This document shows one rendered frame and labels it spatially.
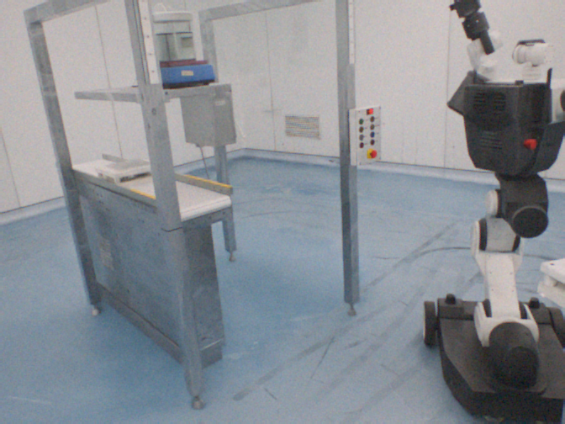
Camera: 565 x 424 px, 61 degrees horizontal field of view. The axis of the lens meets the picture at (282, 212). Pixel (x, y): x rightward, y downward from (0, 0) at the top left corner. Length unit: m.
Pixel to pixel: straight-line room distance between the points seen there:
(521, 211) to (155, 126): 1.22
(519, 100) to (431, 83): 3.64
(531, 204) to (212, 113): 1.15
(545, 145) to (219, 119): 1.13
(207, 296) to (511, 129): 1.37
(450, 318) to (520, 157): 0.91
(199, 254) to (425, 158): 3.70
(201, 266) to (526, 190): 1.29
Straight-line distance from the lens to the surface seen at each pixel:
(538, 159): 1.77
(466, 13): 2.09
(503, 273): 2.17
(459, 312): 2.33
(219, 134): 1.87
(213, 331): 2.26
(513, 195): 1.76
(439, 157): 5.32
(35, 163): 5.34
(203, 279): 2.13
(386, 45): 5.46
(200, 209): 1.88
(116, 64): 5.75
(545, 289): 1.17
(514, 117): 1.64
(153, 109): 1.65
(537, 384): 1.99
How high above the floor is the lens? 1.35
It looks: 18 degrees down
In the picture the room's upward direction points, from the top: 4 degrees counter-clockwise
